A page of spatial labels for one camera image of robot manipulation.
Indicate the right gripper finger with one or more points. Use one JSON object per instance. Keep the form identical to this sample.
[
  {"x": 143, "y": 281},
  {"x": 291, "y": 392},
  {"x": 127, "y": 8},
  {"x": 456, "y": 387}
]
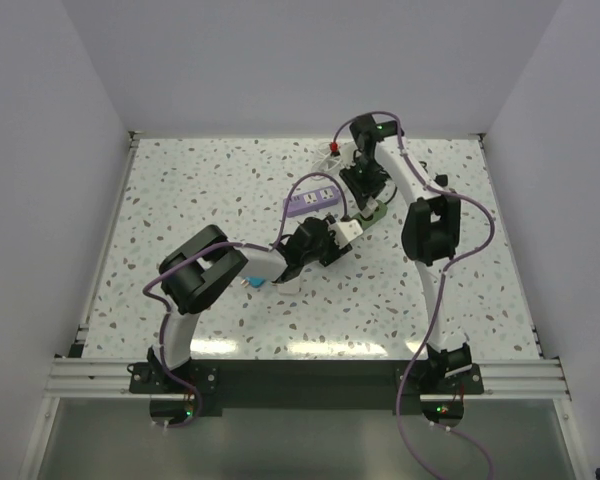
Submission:
[
  {"x": 372, "y": 205},
  {"x": 365, "y": 207}
]

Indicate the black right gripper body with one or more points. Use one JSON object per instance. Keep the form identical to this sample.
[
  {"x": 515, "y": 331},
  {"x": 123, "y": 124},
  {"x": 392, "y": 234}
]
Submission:
[{"x": 362, "y": 179}]

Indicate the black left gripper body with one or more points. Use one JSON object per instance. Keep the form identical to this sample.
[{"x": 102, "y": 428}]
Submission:
[{"x": 329, "y": 247}]

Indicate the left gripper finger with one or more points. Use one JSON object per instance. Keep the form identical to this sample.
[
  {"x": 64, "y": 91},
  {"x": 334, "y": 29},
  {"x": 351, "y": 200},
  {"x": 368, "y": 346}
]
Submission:
[
  {"x": 333, "y": 253},
  {"x": 347, "y": 222}
]

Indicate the green power strip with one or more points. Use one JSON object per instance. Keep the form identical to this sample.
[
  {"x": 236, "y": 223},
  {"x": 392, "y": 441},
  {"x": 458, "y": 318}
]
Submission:
[{"x": 378, "y": 214}]

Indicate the white charger plug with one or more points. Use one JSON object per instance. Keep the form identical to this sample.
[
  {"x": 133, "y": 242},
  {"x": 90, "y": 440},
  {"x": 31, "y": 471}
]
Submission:
[{"x": 291, "y": 287}]

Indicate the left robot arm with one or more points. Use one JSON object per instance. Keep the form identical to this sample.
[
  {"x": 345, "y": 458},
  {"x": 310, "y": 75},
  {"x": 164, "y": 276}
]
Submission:
[{"x": 194, "y": 276}]

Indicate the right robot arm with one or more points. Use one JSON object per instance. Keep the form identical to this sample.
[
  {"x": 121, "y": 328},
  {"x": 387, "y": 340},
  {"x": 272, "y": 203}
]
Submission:
[{"x": 429, "y": 237}]

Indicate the blue charger plug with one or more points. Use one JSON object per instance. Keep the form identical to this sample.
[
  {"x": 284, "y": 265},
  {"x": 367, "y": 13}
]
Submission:
[{"x": 253, "y": 282}]

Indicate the purple power strip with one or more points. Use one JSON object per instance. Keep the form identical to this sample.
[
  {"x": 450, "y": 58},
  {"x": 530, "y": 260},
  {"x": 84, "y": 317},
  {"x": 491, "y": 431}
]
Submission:
[{"x": 313, "y": 201}]

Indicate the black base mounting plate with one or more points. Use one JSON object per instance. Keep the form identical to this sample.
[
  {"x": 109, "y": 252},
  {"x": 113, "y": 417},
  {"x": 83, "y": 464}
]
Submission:
[{"x": 202, "y": 388}]

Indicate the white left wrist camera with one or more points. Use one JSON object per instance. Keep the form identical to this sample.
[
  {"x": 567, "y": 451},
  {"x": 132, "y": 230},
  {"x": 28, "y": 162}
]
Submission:
[{"x": 344, "y": 236}]

